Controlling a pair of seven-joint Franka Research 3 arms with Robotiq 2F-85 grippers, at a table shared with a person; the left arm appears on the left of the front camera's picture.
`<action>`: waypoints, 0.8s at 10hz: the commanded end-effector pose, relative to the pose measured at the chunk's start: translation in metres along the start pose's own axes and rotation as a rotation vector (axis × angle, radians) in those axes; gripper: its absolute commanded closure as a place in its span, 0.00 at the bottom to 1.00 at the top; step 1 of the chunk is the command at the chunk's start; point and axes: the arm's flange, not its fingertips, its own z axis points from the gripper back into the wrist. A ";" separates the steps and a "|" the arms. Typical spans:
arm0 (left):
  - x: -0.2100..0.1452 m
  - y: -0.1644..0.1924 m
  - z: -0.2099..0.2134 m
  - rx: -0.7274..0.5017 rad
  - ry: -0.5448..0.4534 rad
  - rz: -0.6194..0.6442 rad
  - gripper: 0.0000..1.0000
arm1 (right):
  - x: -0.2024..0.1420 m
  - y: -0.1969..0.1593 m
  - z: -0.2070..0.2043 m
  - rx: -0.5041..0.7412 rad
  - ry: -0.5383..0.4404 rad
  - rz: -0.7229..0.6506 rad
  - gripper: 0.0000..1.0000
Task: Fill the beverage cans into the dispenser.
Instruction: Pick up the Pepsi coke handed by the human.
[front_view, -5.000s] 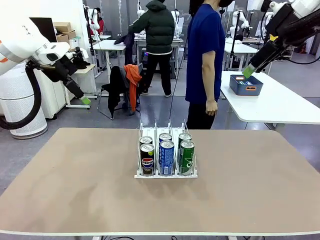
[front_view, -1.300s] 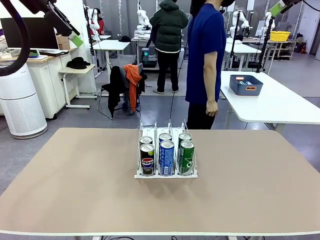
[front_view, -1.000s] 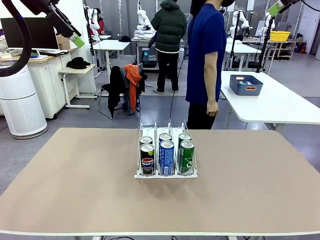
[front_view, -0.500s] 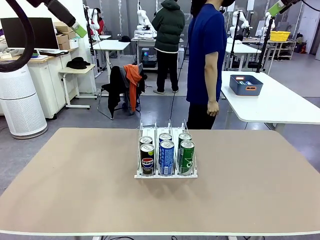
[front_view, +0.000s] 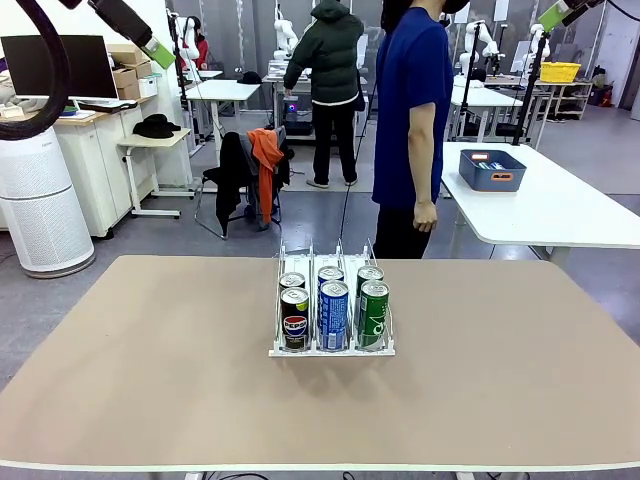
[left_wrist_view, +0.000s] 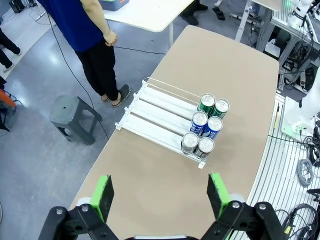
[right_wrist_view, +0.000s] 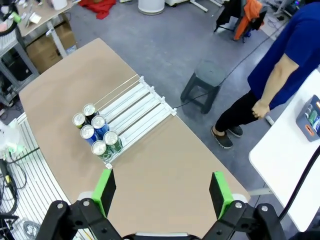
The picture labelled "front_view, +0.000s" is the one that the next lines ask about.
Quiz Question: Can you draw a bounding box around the white wire can dispenser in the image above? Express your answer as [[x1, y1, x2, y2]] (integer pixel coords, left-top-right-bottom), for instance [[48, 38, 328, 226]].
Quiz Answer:
[[268, 238, 396, 358]]

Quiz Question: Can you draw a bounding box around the person in green puffer jacket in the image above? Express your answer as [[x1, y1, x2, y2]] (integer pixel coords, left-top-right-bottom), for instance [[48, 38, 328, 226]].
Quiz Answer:
[[282, 0, 366, 190]]

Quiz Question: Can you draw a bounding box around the person in red top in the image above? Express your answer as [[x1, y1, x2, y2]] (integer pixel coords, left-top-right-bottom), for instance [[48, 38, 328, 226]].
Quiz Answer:
[[183, 16, 210, 71]]

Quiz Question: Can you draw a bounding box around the black computer with glowing light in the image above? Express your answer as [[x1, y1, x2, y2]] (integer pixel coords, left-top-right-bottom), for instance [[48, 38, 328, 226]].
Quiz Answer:
[[282, 97, 316, 137]]

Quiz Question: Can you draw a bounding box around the black hat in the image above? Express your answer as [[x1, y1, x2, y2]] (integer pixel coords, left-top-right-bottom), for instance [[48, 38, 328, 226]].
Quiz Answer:
[[132, 113, 182, 140]]

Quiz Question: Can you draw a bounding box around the wooden shelf table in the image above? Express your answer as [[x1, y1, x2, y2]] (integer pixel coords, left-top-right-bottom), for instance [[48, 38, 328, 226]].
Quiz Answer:
[[533, 79, 595, 122]]

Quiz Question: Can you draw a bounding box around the person's right forearm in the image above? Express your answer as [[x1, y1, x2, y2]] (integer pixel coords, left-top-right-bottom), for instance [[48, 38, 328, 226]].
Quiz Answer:
[[408, 147, 441, 205]]

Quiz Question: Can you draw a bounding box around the blue Pocari Sweat can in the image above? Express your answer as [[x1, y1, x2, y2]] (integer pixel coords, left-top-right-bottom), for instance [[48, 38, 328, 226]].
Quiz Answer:
[[319, 279, 350, 352], [317, 266, 345, 289]]

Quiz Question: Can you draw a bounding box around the person's right hand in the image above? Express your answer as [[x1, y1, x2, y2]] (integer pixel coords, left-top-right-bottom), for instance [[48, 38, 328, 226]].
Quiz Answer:
[[413, 199, 440, 234]]

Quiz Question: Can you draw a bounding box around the black stand pole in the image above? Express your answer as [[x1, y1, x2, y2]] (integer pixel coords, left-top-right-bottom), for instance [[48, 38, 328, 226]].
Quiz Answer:
[[460, 22, 484, 142], [510, 29, 552, 148]]

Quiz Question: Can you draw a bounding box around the yellow plastic crate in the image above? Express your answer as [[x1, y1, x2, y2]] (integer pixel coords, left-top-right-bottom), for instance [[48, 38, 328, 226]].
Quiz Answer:
[[539, 61, 583, 84]]

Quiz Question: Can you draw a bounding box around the orange garment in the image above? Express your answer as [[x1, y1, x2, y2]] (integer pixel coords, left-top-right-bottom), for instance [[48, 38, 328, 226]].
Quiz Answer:
[[246, 127, 285, 225]]

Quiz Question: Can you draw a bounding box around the blue bin with orange handles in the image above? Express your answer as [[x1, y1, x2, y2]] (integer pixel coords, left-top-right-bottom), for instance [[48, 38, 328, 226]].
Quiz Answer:
[[458, 148, 528, 193]]

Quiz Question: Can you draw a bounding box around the person in blue Warriors shirt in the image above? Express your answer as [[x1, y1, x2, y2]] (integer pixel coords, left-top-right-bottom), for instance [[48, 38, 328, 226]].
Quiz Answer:
[[372, 0, 471, 260]]

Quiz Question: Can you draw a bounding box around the white cylindrical air purifier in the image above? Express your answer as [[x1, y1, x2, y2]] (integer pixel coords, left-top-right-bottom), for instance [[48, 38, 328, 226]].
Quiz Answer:
[[0, 125, 96, 280]]

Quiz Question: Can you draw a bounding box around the thick black cable hose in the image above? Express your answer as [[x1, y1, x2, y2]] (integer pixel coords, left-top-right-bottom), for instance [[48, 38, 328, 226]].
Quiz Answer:
[[0, 0, 72, 142]]

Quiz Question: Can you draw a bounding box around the black computer monitor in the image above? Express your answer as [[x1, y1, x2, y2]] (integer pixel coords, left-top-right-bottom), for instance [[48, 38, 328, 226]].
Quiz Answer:
[[0, 34, 120, 101]]

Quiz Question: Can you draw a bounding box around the green soda can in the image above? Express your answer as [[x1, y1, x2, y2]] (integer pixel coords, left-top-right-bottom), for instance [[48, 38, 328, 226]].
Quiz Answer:
[[358, 279, 391, 350], [355, 265, 385, 287]]

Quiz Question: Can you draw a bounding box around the large white rounded table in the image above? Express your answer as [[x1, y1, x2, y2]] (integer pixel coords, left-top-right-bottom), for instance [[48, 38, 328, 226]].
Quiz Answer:
[[439, 142, 640, 266]]

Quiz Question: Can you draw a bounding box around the small white side table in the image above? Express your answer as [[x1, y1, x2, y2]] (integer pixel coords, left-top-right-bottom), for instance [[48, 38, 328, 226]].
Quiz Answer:
[[117, 128, 194, 220]]

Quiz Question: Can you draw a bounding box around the white cabinet desk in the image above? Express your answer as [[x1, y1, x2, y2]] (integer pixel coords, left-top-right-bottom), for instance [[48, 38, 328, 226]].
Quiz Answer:
[[52, 97, 157, 239]]

